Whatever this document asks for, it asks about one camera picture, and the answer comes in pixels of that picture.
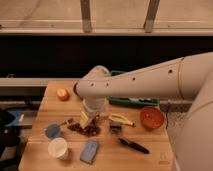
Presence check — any yellow-white gripper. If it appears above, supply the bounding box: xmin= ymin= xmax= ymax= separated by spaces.
xmin=80 ymin=98 xmax=105 ymax=128

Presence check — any dark red grape bunch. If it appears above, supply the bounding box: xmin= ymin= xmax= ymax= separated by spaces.
xmin=66 ymin=119 xmax=101 ymax=137

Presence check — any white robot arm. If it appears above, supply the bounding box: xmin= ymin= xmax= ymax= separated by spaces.
xmin=75 ymin=52 xmax=213 ymax=171

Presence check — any red-orange bowl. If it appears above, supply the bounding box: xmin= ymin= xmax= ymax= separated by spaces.
xmin=140 ymin=106 xmax=164 ymax=129

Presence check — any green plastic tray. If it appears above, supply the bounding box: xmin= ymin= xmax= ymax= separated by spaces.
xmin=107 ymin=70 xmax=161 ymax=108

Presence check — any yellow banana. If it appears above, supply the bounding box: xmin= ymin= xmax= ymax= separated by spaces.
xmin=108 ymin=113 xmax=135 ymax=127

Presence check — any small grey metal block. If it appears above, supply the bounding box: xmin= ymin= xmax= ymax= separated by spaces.
xmin=110 ymin=122 xmax=122 ymax=134

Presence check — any red-yellow apple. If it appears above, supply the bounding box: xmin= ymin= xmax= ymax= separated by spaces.
xmin=56 ymin=88 xmax=70 ymax=101

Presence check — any grey cloth in tray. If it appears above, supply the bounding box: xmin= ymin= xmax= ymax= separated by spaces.
xmin=130 ymin=98 xmax=151 ymax=102

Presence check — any blue sponge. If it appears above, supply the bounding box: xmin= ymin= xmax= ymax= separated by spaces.
xmin=80 ymin=139 xmax=99 ymax=164

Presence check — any blue measuring cup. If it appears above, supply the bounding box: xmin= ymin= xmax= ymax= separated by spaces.
xmin=44 ymin=119 xmax=73 ymax=140

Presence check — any white cup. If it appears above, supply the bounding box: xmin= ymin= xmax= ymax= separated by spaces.
xmin=48 ymin=138 xmax=68 ymax=160

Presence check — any black handled knife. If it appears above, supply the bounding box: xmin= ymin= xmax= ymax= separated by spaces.
xmin=118 ymin=138 xmax=150 ymax=154

